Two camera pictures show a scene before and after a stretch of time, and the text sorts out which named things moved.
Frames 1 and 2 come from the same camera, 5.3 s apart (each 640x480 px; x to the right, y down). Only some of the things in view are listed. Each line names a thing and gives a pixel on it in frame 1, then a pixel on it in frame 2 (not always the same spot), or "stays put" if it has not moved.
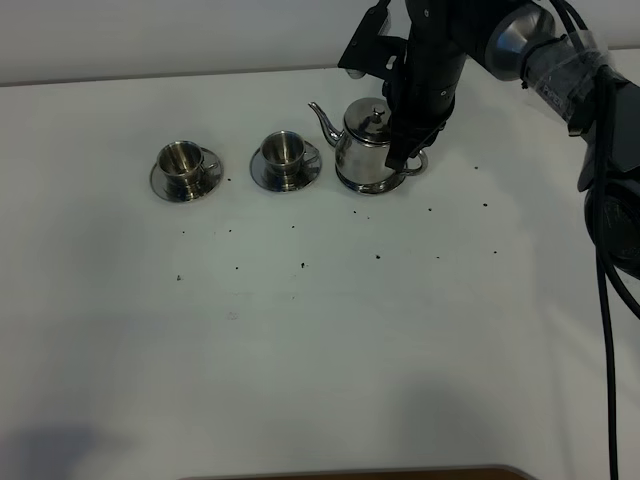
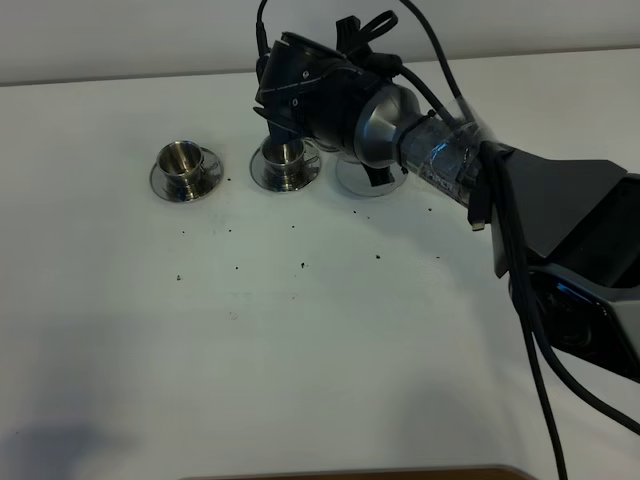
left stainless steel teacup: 181,165 stays put
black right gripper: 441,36 to 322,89
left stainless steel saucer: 210,174 stays put
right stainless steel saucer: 304,176 stays put
